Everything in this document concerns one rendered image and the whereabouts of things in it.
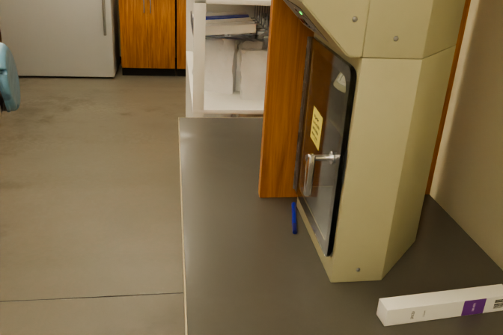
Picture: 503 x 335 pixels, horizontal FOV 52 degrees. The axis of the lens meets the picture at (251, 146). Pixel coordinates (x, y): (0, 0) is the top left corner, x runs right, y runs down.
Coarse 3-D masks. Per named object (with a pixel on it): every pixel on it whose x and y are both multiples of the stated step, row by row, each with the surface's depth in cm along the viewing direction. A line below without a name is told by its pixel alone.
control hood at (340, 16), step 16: (288, 0) 101; (304, 0) 82; (320, 0) 83; (336, 0) 83; (352, 0) 83; (368, 0) 84; (320, 16) 84; (336, 16) 84; (352, 16) 84; (320, 32) 95; (336, 32) 85; (352, 32) 85; (336, 48) 92; (352, 48) 87
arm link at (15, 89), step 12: (0, 48) 82; (0, 60) 81; (12, 60) 87; (0, 72) 81; (12, 72) 85; (0, 84) 80; (12, 84) 84; (0, 96) 81; (12, 96) 82; (0, 108) 81; (12, 108) 84
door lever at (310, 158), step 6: (306, 156) 99; (312, 156) 99; (318, 156) 99; (324, 156) 99; (330, 156) 100; (306, 162) 100; (312, 162) 99; (330, 162) 100; (306, 168) 100; (312, 168) 100; (306, 174) 100; (312, 174) 100; (306, 180) 101; (312, 180) 101; (306, 186) 101; (306, 192) 102
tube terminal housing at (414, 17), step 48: (384, 0) 84; (432, 0) 85; (384, 48) 87; (432, 48) 92; (384, 96) 91; (432, 96) 100; (384, 144) 95; (432, 144) 110; (384, 192) 99; (336, 240) 102; (384, 240) 103
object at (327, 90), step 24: (312, 48) 114; (312, 72) 114; (336, 72) 97; (312, 96) 114; (336, 96) 97; (336, 120) 97; (312, 144) 114; (336, 144) 97; (336, 168) 97; (312, 192) 115; (336, 192) 98; (312, 216) 115
